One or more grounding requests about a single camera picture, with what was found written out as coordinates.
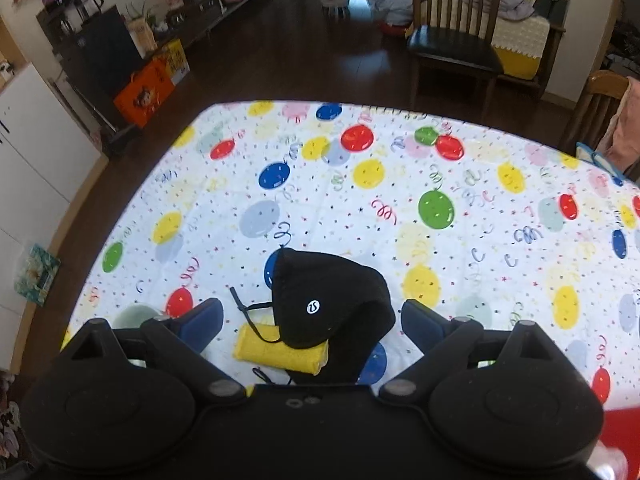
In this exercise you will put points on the black cabinet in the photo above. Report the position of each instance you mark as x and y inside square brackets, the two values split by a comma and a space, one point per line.
[100, 50]

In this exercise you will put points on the small wooden stool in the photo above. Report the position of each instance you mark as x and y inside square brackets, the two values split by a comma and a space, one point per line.
[334, 4]

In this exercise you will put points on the white cabinet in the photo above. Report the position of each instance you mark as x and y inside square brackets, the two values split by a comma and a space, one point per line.
[35, 160]

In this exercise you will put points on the yellow towel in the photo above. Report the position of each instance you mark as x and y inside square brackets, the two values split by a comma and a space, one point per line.
[260, 342]

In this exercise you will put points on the teal patterned box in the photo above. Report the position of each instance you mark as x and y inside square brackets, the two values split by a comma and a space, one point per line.
[37, 275]

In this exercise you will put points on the red box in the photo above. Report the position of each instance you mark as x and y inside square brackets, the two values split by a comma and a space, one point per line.
[625, 430]

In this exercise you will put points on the wooden chair with black seat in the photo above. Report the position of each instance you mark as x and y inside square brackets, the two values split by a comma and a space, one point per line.
[452, 45]

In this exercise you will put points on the blue bag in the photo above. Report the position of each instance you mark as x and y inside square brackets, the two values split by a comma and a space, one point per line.
[600, 162]

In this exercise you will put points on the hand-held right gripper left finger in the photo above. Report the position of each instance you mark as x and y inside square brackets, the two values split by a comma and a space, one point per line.
[205, 322]

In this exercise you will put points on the wooden chair with pink cloth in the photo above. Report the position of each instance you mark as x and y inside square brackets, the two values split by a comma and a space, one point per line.
[607, 115]

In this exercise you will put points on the orange gift box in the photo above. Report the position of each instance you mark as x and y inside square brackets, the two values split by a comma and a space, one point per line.
[145, 95]

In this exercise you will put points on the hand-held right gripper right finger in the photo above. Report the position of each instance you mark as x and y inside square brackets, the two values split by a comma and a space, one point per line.
[420, 325]

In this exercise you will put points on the balloon print tablecloth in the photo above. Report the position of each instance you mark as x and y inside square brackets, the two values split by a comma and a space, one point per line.
[500, 260]

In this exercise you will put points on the sofa with cream crochet cover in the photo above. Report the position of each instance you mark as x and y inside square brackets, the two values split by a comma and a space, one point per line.
[525, 35]

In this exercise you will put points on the yellow carton box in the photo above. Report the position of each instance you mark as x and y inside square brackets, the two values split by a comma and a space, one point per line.
[175, 60]

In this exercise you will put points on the long dark tv cabinet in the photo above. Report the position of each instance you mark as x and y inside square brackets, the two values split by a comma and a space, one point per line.
[220, 5]

